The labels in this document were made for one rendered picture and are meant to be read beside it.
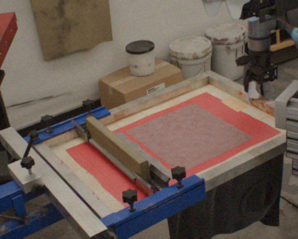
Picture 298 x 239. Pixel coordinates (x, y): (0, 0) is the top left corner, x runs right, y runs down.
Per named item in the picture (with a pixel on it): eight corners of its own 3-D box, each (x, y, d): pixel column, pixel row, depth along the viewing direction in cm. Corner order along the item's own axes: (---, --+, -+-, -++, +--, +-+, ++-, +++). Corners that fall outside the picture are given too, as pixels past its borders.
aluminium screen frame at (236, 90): (210, 78, 228) (209, 69, 226) (322, 133, 184) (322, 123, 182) (31, 150, 195) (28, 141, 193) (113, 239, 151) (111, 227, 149)
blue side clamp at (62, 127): (106, 121, 209) (103, 104, 206) (113, 126, 206) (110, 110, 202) (32, 151, 197) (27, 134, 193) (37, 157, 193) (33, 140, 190)
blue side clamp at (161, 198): (196, 190, 167) (194, 170, 164) (206, 198, 163) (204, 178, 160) (108, 234, 155) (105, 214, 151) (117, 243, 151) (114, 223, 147)
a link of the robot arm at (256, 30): (276, 5, 181) (250, 9, 181) (276, 38, 187) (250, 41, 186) (269, -2, 188) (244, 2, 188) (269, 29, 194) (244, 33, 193)
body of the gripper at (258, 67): (261, 87, 193) (261, 55, 187) (244, 80, 199) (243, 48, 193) (278, 81, 196) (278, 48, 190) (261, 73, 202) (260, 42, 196)
